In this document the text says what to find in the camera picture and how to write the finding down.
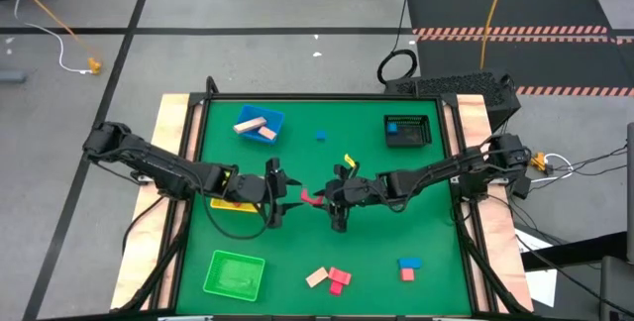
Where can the black hazard-striped floor mat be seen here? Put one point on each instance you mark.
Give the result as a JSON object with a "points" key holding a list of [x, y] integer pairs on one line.
{"points": [[446, 9], [545, 63]]}

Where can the grey equipment case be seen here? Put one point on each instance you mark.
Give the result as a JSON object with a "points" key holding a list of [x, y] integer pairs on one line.
{"points": [[616, 286]]}

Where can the grey flat object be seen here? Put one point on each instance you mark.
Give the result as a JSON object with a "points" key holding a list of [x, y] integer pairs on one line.
{"points": [[11, 76]]}

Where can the large red block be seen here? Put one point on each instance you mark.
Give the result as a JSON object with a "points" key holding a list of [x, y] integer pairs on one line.
{"points": [[340, 276]]}

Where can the red square block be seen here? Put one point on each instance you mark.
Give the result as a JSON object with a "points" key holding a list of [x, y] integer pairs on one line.
{"points": [[406, 275]]}

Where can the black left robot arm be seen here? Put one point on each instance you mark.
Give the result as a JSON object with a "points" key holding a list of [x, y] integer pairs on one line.
{"points": [[163, 167]]}

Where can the blue plastic basket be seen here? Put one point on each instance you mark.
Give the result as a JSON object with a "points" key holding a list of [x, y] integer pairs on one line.
{"points": [[275, 118]]}

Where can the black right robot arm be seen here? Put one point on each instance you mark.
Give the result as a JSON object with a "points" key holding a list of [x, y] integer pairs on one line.
{"points": [[446, 170]]}

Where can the small blue cube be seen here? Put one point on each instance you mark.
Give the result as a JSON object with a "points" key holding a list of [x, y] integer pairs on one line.
{"points": [[321, 136]]}

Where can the black aluminium table frame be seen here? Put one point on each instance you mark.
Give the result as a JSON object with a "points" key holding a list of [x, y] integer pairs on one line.
{"points": [[322, 97]]}

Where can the black desk beam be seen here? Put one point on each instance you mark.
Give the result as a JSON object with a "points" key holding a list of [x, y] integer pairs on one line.
{"points": [[569, 252]]}

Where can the green plastic basket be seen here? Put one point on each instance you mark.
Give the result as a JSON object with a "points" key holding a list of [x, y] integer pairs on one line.
{"points": [[233, 276]]}

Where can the grey vertical panel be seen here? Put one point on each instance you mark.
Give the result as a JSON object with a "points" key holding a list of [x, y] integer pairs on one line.
{"points": [[630, 187]]}

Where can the light wooden side board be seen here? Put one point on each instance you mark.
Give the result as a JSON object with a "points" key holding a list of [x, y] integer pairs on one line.
{"points": [[500, 242], [135, 271]]}

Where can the red arch block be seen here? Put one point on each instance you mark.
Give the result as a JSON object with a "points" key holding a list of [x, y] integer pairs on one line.
{"points": [[308, 196]]}

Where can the long wooden block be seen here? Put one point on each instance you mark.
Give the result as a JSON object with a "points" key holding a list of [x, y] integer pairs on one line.
{"points": [[250, 125]]}

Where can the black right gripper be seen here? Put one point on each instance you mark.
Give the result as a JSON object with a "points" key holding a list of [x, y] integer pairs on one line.
{"points": [[354, 192]]}

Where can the blue rectangular block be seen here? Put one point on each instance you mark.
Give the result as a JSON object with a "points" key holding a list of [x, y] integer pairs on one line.
{"points": [[409, 263]]}

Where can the blue cylinder block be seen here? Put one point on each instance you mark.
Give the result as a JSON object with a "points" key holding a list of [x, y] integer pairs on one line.
{"points": [[392, 128]]}

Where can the small wooden block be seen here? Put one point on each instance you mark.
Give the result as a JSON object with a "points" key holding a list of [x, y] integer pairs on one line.
{"points": [[267, 133]]}

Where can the short wooden block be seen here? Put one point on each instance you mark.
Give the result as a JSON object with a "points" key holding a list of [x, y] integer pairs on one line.
{"points": [[316, 277]]}

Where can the silver mounting plate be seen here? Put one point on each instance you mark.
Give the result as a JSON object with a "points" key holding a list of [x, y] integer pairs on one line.
{"points": [[143, 178]]}

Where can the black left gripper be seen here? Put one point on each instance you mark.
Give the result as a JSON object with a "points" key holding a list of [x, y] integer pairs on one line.
{"points": [[252, 188]]}

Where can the black plastic basket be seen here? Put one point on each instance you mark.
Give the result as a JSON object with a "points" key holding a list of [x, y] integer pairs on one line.
{"points": [[413, 135]]}

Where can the yellow plastic basket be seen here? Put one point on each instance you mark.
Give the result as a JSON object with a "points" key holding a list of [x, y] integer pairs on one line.
{"points": [[233, 206]]}

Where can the white paper sheet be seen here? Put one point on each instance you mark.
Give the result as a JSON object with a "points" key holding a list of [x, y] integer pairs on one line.
{"points": [[542, 286]]}

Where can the orange plug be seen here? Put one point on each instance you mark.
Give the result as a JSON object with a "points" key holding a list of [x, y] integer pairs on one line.
{"points": [[538, 161]]}

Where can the small red block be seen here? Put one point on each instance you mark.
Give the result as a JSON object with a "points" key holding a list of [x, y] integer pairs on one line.
{"points": [[336, 288]]}

